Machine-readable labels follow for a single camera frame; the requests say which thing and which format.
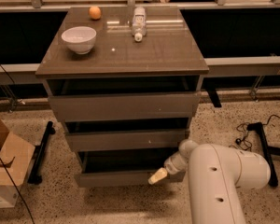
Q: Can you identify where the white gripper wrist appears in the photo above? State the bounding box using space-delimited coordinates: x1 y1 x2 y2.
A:
148 152 188 185

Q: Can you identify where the grey drawer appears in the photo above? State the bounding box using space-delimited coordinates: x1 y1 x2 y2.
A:
65 129 189 151
49 92 200 122
75 147 177 188

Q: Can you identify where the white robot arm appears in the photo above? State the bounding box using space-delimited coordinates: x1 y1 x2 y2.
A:
148 139 271 224

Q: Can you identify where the grey drawer cabinet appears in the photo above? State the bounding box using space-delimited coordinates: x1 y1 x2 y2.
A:
35 6 210 176

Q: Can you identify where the open cardboard box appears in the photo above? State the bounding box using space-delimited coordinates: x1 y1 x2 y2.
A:
0 120 35 208

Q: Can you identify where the black floor stand right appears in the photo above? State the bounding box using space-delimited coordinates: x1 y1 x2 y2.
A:
247 122 280 188

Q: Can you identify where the black floor stand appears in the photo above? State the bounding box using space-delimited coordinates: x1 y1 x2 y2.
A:
28 121 55 185
247 122 280 188

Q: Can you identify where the black floor stand left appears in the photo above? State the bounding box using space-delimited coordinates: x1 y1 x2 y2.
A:
28 121 55 185

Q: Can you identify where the clear plastic bottle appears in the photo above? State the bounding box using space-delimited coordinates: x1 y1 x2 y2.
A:
132 7 147 42

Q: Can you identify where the white ceramic bowl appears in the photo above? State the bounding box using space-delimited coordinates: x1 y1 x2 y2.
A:
62 26 97 54

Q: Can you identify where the orange fruit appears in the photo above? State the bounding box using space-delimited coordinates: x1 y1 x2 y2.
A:
89 7 102 20

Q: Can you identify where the black cable on floor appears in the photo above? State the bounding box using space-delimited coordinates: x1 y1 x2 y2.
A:
229 114 280 152

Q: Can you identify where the black cable left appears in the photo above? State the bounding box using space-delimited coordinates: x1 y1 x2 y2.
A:
0 54 35 224

